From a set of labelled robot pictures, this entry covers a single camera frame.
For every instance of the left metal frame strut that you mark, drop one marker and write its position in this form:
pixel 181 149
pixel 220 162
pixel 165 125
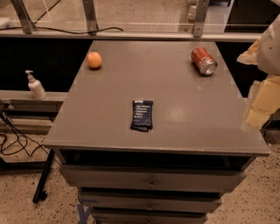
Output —
pixel 25 21

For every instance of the orange fruit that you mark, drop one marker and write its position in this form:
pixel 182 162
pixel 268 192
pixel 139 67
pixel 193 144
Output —
pixel 94 60

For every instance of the metal frame strut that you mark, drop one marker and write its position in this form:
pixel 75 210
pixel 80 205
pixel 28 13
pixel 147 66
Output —
pixel 199 21
pixel 25 21
pixel 89 10

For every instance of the red coke can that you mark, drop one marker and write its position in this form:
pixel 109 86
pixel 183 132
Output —
pixel 203 60

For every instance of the middle grey drawer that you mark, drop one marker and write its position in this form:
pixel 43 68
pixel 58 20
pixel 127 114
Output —
pixel 151 201

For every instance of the top grey drawer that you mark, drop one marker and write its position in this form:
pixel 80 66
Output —
pixel 155 179

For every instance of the grey drawer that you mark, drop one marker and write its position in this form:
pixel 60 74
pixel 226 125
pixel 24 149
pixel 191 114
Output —
pixel 147 217
pixel 155 179
pixel 151 201

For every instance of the grey drawer cabinet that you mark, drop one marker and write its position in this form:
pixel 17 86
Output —
pixel 197 120

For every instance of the black metal stand leg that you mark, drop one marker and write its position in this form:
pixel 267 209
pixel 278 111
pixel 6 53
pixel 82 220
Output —
pixel 40 193

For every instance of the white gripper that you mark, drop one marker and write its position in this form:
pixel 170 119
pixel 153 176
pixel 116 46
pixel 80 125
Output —
pixel 269 51

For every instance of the bottom grey drawer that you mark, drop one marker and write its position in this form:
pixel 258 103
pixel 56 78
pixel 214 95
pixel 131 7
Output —
pixel 147 217

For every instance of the dark blue snack bar wrapper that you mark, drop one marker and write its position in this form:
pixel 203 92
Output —
pixel 142 116

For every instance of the blue tape on floor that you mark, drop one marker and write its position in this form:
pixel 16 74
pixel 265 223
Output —
pixel 83 214

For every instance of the right metal frame strut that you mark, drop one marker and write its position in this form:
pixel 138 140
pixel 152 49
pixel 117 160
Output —
pixel 199 21

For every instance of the white pump dispenser bottle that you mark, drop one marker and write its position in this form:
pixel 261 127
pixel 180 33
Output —
pixel 35 86

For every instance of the middle metal frame strut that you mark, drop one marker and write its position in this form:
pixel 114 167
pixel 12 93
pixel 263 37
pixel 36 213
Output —
pixel 89 10

